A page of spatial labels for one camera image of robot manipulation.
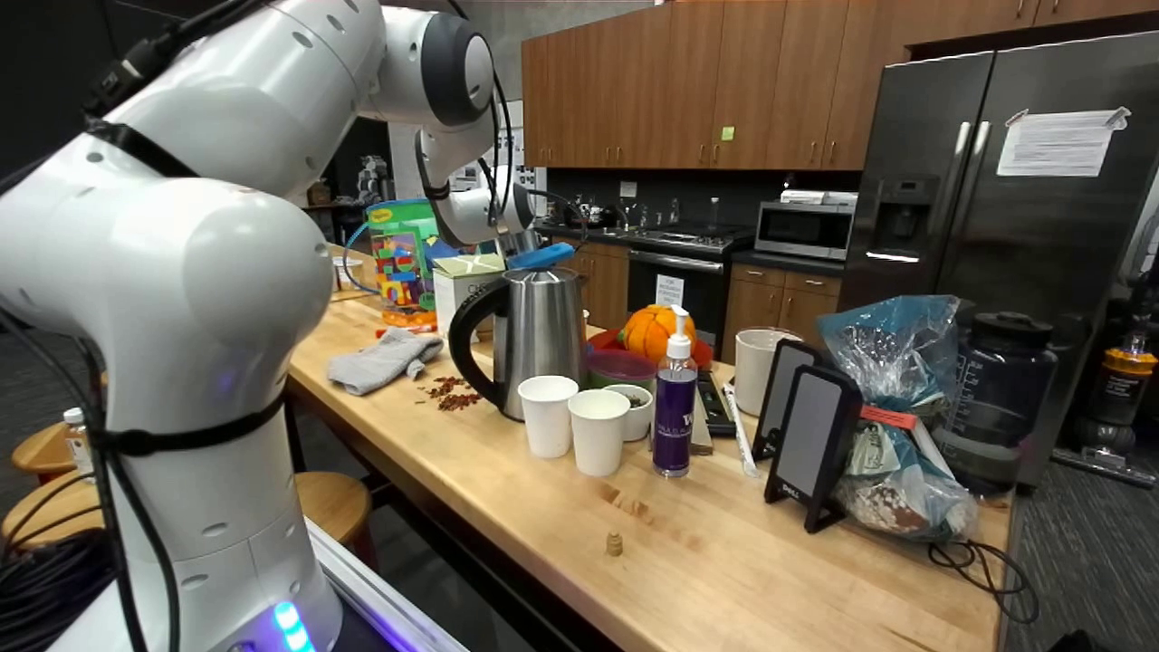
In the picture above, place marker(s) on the stainless steel kettle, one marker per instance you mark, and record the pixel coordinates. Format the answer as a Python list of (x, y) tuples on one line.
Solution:
[(536, 334)]

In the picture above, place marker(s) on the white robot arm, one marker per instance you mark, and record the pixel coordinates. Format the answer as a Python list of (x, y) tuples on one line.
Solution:
[(169, 237)]

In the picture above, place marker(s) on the small white bowl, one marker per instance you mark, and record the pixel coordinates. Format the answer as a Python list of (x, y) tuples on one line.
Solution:
[(639, 414)]

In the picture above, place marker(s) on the orange pumpkin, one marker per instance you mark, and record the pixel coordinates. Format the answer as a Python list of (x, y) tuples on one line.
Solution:
[(651, 327)]

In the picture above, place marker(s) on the white paper cup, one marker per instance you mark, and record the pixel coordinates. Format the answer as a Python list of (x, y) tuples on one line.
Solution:
[(543, 410), (599, 430)]

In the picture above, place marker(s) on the purple spray bottle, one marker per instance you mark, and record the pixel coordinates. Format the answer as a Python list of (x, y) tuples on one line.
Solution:
[(674, 398)]

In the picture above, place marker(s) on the white green carton box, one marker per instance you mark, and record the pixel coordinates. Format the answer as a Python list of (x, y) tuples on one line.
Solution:
[(458, 281)]

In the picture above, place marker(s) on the scattered dried food bits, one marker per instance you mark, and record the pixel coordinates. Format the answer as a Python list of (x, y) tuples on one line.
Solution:
[(449, 393)]

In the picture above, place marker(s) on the white mug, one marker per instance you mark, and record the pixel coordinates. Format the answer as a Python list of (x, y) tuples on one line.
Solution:
[(756, 352)]

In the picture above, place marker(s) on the grey knitted cloth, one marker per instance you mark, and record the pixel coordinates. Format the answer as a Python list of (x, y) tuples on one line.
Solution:
[(386, 358)]

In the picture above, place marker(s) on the colourful foam blocks bag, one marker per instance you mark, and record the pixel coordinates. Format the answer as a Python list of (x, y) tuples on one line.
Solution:
[(404, 237)]

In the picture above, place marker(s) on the black speaker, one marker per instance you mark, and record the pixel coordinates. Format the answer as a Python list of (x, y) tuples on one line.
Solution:
[(776, 395), (821, 426)]

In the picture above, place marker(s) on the silver microwave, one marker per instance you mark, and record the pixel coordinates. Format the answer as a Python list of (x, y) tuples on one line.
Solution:
[(800, 228)]

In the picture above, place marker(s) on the wooden stool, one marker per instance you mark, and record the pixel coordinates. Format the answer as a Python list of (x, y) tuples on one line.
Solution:
[(336, 502)]

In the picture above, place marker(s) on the blue plastic bag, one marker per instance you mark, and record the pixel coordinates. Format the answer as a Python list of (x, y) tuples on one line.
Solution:
[(898, 357)]

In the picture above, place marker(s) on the black blender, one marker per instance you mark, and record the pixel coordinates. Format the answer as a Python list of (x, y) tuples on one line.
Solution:
[(995, 398)]

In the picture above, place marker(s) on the black refrigerator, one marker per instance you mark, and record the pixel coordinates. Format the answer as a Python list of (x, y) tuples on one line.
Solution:
[(936, 215)]

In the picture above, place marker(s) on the white paper on fridge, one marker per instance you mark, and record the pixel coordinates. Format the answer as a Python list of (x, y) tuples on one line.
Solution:
[(1059, 144)]

